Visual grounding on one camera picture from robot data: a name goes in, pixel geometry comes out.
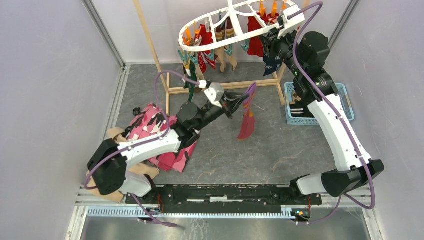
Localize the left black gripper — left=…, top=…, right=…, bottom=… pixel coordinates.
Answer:
left=194, top=90, right=250, bottom=132

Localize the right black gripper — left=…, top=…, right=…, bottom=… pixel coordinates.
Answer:
left=259, top=24, right=305, bottom=77

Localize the red santa sock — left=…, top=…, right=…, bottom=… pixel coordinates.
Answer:
left=246, top=14, right=266, bottom=58
left=261, top=12, right=280, bottom=26

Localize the purple maroon striped sock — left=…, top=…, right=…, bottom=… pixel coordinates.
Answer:
left=237, top=83, right=257, bottom=140

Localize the white oval clip hanger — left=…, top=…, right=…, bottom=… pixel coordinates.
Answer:
left=178, top=0, right=301, bottom=52

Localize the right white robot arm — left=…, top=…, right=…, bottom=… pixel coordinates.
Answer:
left=260, top=32, right=385, bottom=204

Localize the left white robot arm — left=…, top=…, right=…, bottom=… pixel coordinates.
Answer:
left=83, top=92, right=251, bottom=204

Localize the wooden hanger stand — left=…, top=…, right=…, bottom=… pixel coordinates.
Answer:
left=132, top=0, right=312, bottom=115

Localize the socks pile in basket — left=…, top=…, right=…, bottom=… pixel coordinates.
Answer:
left=289, top=91, right=314, bottom=118

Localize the dark green sock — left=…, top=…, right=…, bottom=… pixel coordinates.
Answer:
left=183, top=68, right=198, bottom=102

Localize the red patterned christmas sock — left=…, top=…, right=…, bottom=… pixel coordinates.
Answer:
left=195, top=24, right=217, bottom=74

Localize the blue plastic basket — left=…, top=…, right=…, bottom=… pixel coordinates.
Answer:
left=284, top=82, right=355, bottom=126

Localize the beige cloth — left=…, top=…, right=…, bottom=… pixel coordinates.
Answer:
left=85, top=127, right=160, bottom=203

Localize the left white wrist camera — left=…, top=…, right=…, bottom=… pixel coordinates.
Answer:
left=198, top=80, right=225, bottom=109

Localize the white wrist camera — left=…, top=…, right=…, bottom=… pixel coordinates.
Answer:
left=277, top=13, right=305, bottom=39
left=198, top=80, right=225, bottom=109

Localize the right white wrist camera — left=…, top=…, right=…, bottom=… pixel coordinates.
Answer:
left=277, top=13, right=305, bottom=39

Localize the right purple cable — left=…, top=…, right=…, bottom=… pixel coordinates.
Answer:
left=286, top=1, right=377, bottom=226

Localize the purple cable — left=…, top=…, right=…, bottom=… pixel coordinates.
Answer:
left=83, top=70, right=201, bottom=229
left=286, top=1, right=377, bottom=226

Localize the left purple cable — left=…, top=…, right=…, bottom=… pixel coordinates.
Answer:
left=83, top=70, right=201, bottom=229

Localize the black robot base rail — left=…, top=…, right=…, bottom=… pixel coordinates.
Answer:
left=139, top=184, right=323, bottom=214

